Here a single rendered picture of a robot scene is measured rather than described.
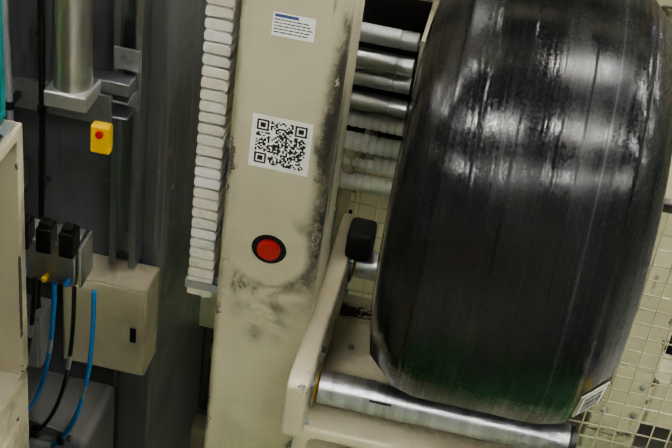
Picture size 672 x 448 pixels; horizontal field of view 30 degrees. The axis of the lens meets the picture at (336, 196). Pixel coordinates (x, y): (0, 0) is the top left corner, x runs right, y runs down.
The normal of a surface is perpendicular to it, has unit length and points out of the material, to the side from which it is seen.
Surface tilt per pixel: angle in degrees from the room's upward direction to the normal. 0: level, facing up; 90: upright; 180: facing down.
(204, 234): 90
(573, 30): 15
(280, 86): 90
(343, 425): 0
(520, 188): 56
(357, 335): 0
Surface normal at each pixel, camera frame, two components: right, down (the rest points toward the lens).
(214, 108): -0.19, 0.54
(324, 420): 0.12, -0.82
